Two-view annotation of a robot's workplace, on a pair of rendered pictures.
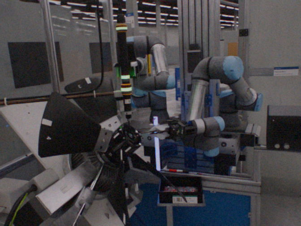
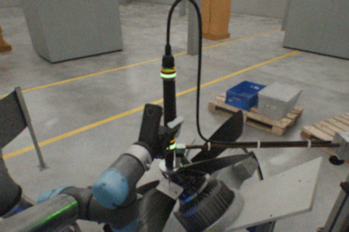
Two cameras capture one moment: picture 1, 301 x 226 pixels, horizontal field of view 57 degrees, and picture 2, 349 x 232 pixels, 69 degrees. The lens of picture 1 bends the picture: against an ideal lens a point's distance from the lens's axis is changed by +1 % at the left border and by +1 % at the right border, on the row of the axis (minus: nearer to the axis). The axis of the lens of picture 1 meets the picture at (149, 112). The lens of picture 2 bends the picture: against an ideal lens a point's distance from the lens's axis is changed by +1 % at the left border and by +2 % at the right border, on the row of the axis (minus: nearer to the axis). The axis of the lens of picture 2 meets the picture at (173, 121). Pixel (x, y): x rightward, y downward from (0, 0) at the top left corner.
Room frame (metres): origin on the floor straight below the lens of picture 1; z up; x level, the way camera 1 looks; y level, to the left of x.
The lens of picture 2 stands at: (1.85, 0.25, 1.89)
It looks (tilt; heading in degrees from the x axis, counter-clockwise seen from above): 30 degrees down; 192
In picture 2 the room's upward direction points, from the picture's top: straight up
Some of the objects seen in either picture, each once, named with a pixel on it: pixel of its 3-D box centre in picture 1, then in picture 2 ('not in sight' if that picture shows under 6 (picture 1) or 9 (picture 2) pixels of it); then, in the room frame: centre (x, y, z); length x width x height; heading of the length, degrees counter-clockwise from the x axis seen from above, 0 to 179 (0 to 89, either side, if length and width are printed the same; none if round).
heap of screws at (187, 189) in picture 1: (181, 193); not in sight; (1.29, -0.14, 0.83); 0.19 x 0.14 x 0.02; 83
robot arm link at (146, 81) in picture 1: (143, 84); (116, 208); (1.45, 0.02, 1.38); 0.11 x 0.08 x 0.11; 92
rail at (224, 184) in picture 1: (176, 178); not in sight; (1.47, -0.13, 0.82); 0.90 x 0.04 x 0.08; 69
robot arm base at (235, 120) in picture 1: (228, 116); not in sight; (1.78, -0.52, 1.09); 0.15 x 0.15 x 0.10
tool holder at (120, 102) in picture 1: (125, 102); (172, 157); (1.17, 0.10, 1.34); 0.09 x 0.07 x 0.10; 104
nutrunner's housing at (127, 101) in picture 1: (124, 65); (168, 118); (1.18, 0.09, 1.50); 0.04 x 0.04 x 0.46
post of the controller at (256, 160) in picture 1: (256, 162); not in sight; (1.32, -0.53, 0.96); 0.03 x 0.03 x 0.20; 69
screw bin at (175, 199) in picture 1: (180, 189); not in sight; (1.29, -0.14, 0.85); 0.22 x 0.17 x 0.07; 83
